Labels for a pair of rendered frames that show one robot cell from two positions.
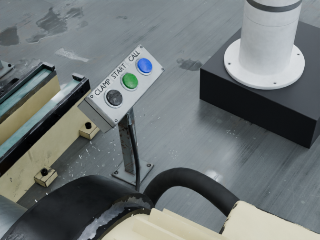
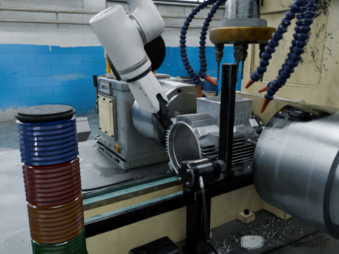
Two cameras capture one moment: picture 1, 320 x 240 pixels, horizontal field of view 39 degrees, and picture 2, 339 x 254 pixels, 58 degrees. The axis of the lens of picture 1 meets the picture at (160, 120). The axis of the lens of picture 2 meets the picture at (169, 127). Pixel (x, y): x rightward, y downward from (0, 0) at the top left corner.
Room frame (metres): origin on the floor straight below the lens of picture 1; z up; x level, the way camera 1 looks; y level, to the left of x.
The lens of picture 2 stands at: (1.28, 0.71, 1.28)
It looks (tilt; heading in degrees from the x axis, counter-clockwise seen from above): 14 degrees down; 205
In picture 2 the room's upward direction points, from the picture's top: straight up
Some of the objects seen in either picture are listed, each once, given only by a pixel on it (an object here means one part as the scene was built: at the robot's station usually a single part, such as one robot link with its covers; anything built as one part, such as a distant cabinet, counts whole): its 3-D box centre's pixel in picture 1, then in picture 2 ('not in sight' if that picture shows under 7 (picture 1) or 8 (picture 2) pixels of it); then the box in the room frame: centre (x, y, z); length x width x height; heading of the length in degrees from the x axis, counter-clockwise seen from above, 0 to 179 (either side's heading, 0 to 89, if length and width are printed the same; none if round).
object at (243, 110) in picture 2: not in sight; (224, 111); (0.44, 0.49, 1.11); 0.12 x 0.11 x 0.07; 146
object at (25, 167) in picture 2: not in sight; (52, 175); (1.04, 0.46, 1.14); 0.06 x 0.06 x 0.04
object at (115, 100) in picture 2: not in sight; (136, 115); (0.10, 0.00, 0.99); 0.35 x 0.31 x 0.37; 57
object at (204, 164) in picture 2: not in sight; (264, 195); (0.54, 0.63, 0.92); 0.45 x 0.13 x 0.24; 147
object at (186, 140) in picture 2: not in sight; (211, 144); (0.47, 0.47, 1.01); 0.20 x 0.19 x 0.19; 146
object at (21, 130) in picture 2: not in sight; (48, 136); (1.04, 0.46, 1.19); 0.06 x 0.06 x 0.04
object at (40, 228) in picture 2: not in sight; (56, 211); (1.04, 0.46, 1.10); 0.06 x 0.06 x 0.04
